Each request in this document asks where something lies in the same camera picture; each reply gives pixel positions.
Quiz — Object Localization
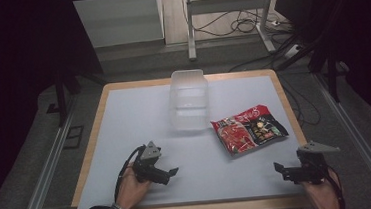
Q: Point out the white power strip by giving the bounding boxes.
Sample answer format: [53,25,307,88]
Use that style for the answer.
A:
[283,43,305,60]

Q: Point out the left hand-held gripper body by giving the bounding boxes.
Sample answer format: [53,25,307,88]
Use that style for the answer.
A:
[129,139,171,189]

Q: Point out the white metal stand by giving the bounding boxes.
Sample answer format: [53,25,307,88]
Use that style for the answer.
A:
[183,0,283,62]

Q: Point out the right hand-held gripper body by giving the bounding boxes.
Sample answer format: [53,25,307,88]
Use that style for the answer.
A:
[280,139,344,188]

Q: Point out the red and black snack packet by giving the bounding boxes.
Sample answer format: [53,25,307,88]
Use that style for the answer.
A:
[209,102,292,159]

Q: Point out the black floor cables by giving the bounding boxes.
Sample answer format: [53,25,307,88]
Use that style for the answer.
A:
[181,0,324,137]

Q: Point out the black floor plate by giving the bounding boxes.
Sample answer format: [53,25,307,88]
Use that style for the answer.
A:
[62,125,87,150]

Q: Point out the person's right hand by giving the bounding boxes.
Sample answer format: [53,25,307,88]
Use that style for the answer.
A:
[300,176,344,209]

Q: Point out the black stand leg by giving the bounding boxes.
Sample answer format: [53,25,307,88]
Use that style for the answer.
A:
[44,71,84,128]
[272,21,353,108]

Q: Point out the aluminium floor rail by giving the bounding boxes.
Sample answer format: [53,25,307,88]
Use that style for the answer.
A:
[4,92,86,209]
[312,68,371,209]

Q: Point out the clear plastic container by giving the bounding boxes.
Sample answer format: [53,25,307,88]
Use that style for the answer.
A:
[166,68,213,134]

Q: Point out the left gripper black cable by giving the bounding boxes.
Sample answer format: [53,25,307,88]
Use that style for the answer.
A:
[110,145,151,203]

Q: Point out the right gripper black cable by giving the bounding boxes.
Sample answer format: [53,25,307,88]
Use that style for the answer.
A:
[322,163,346,209]

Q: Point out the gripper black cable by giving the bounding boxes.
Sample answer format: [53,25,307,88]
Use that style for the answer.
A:
[110,145,151,203]
[322,163,346,209]

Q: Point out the person's left hand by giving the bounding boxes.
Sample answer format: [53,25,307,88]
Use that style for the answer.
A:
[112,161,155,209]

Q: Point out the grey cabinet panel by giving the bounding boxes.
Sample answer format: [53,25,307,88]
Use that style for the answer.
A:
[72,0,167,51]

